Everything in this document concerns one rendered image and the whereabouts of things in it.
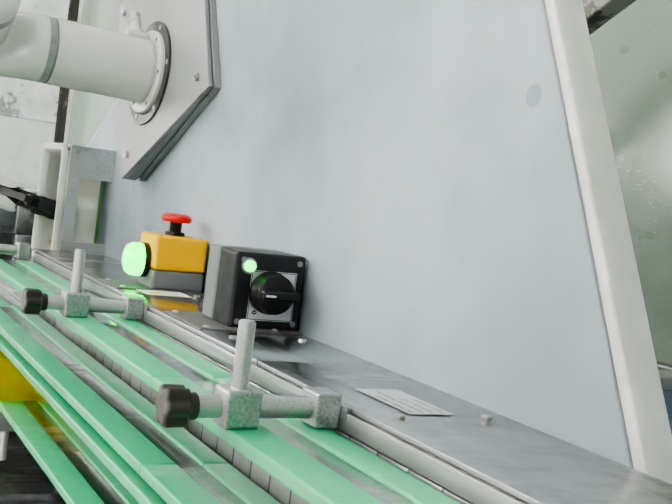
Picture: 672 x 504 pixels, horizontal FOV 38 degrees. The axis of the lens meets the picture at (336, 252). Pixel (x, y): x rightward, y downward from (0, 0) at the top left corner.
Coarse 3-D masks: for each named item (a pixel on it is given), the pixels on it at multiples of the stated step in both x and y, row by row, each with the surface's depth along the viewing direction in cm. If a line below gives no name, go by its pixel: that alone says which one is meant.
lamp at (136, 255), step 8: (128, 248) 127; (136, 248) 126; (144, 248) 127; (128, 256) 126; (136, 256) 126; (144, 256) 126; (128, 264) 126; (136, 264) 126; (144, 264) 127; (128, 272) 127; (136, 272) 127; (144, 272) 127
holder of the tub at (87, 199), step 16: (80, 160) 169; (96, 160) 170; (112, 160) 172; (80, 176) 169; (96, 176) 171; (112, 176) 172; (80, 192) 170; (96, 192) 171; (64, 208) 169; (80, 208) 170; (96, 208) 171; (64, 224) 169; (80, 224) 170; (96, 224) 172; (64, 240) 169; (80, 240) 171; (96, 240) 172
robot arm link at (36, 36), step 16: (16, 16) 138; (32, 16) 137; (48, 16) 139; (0, 32) 130; (16, 32) 136; (32, 32) 136; (48, 32) 136; (0, 48) 134; (16, 48) 135; (32, 48) 135; (48, 48) 136; (0, 64) 135; (16, 64) 136; (32, 64) 136; (48, 64) 137; (32, 80) 139
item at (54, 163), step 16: (48, 144) 178; (64, 144) 169; (48, 160) 182; (64, 160) 168; (48, 176) 182; (64, 176) 168; (48, 192) 183; (64, 192) 169; (48, 224) 183; (32, 240) 183; (48, 240) 184
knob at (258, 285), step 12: (264, 276) 101; (276, 276) 100; (252, 288) 101; (264, 288) 100; (276, 288) 100; (288, 288) 101; (252, 300) 101; (264, 300) 98; (276, 300) 99; (288, 300) 100; (264, 312) 101; (276, 312) 100
